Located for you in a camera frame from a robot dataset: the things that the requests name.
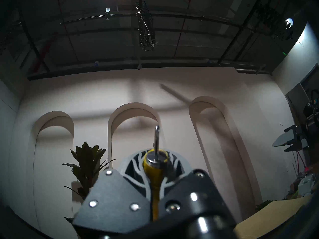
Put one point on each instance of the grey lattice left gripper right finger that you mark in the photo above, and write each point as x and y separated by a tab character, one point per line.
194	206

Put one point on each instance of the grey lattice left gripper left finger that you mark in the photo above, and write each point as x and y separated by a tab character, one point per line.
112	203

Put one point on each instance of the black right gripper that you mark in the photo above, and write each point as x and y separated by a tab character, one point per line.
311	131

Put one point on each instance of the tall potted leafy plant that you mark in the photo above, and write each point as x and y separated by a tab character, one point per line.
87	163

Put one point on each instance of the small bushy potted plant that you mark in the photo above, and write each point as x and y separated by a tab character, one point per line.
265	205

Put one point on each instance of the bright ceiling spotlight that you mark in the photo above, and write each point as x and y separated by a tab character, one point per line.
289	22

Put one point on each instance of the hanging metal ceiling fixture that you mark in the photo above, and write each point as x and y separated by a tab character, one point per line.
145	29

